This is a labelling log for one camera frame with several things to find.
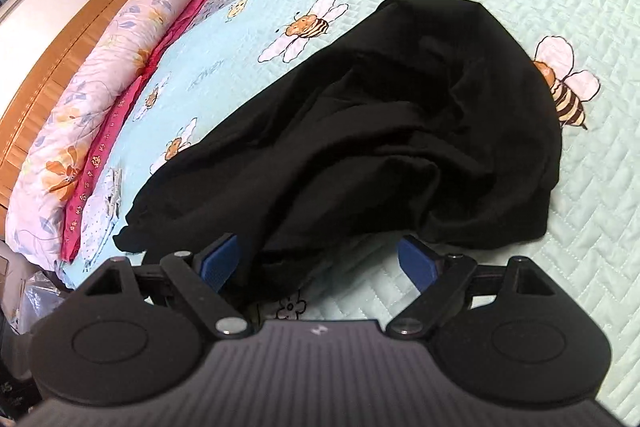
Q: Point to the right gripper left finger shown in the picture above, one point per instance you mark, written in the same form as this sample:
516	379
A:
196	281

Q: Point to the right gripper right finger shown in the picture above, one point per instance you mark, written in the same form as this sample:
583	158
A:
441	282

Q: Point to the black garment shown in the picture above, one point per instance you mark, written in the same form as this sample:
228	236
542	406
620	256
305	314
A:
426	117

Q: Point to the folded dotted white cloth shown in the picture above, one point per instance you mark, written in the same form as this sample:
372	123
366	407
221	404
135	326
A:
100	216

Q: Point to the floral rolled duvet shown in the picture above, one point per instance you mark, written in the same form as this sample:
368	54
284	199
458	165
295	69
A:
33	223

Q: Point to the red patterned sheet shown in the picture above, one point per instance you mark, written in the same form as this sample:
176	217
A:
104	141

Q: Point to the wooden headboard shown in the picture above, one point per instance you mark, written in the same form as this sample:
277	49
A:
44	85

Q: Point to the mint bee quilt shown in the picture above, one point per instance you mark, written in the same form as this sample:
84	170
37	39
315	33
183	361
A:
586	50

